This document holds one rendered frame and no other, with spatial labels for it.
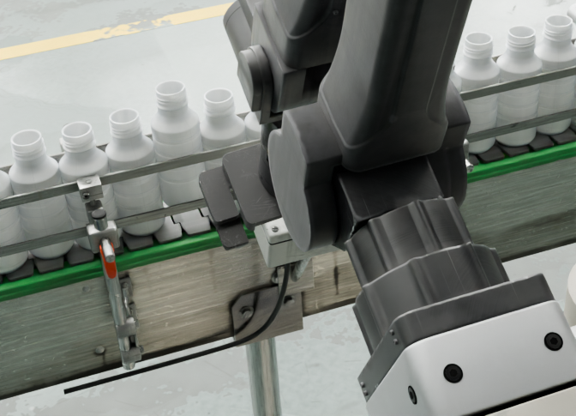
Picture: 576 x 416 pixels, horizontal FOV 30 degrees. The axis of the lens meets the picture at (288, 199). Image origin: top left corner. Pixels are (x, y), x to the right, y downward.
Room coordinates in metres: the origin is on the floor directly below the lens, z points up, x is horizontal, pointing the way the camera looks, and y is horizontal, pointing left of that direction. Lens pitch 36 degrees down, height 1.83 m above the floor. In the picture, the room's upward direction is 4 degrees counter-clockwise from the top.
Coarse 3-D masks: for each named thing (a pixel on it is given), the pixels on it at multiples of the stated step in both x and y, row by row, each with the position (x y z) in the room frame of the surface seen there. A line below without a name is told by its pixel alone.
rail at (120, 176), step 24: (552, 72) 1.24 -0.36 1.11; (480, 96) 1.21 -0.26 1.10; (528, 120) 1.23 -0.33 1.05; (552, 120) 1.24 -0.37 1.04; (240, 144) 1.12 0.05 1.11; (0, 168) 1.11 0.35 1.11; (144, 168) 1.08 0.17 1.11; (168, 168) 1.09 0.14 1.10; (48, 192) 1.05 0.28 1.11; (72, 192) 1.06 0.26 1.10; (144, 216) 1.08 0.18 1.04; (48, 240) 1.05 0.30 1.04
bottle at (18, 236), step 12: (0, 180) 1.06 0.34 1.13; (0, 192) 1.04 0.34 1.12; (12, 192) 1.07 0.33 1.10; (0, 216) 1.04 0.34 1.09; (12, 216) 1.05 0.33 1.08; (0, 228) 1.04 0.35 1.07; (12, 228) 1.05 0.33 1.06; (0, 240) 1.04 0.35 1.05; (12, 240) 1.04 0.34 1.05; (24, 240) 1.06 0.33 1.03; (24, 252) 1.05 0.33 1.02; (0, 264) 1.03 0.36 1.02; (12, 264) 1.04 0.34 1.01
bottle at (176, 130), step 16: (160, 96) 1.12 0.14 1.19; (176, 96) 1.11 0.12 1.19; (160, 112) 1.12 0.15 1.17; (176, 112) 1.11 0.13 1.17; (192, 112) 1.13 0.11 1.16; (160, 128) 1.11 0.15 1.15; (176, 128) 1.10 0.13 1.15; (192, 128) 1.11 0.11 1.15; (160, 144) 1.11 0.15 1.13; (176, 144) 1.10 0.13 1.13; (192, 144) 1.11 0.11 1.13; (160, 160) 1.11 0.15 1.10; (160, 176) 1.12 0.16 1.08; (176, 176) 1.10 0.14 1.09; (192, 176) 1.10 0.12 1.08; (176, 192) 1.10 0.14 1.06; (192, 192) 1.10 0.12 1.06
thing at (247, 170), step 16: (256, 144) 0.72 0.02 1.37; (224, 160) 0.71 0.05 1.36; (240, 160) 0.71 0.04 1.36; (256, 160) 0.71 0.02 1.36; (240, 176) 0.70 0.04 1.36; (256, 176) 0.70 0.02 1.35; (240, 192) 0.68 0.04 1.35; (256, 192) 0.68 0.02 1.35; (272, 192) 0.68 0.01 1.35; (240, 208) 0.67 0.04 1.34; (256, 208) 0.67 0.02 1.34; (272, 208) 0.67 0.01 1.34; (256, 224) 0.66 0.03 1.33
